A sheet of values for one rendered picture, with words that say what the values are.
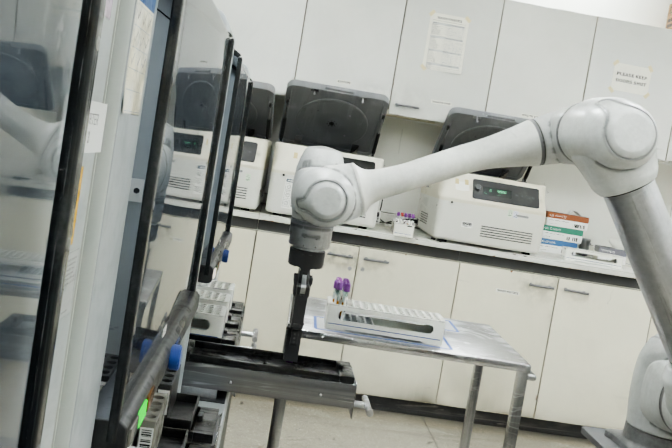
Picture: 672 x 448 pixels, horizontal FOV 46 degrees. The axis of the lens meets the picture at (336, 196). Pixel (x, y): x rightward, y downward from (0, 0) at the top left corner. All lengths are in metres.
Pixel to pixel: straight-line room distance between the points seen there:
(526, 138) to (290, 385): 0.69
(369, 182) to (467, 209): 2.56
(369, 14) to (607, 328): 2.02
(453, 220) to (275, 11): 1.41
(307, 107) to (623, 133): 2.83
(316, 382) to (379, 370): 2.48
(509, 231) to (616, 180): 2.54
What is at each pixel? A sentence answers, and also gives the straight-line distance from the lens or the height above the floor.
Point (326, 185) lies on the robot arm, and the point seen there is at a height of 1.19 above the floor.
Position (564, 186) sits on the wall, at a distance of 4.82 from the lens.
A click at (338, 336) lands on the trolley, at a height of 0.82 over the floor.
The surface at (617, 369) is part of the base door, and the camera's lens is 4.40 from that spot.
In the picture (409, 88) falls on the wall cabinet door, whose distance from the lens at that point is 4.24.
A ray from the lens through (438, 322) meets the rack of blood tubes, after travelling 2.01.
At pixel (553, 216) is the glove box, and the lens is 4.57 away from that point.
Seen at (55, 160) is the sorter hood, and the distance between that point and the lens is 0.39.
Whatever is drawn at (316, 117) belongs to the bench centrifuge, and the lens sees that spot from 4.24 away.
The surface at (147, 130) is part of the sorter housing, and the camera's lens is 1.29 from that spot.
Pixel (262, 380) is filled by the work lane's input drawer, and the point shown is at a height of 0.79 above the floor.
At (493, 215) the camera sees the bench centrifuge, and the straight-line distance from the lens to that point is 4.05.
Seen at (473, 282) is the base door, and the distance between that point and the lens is 4.06.
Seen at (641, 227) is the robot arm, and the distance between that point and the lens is 1.61.
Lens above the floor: 1.25
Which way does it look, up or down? 3 degrees down
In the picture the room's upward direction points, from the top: 9 degrees clockwise
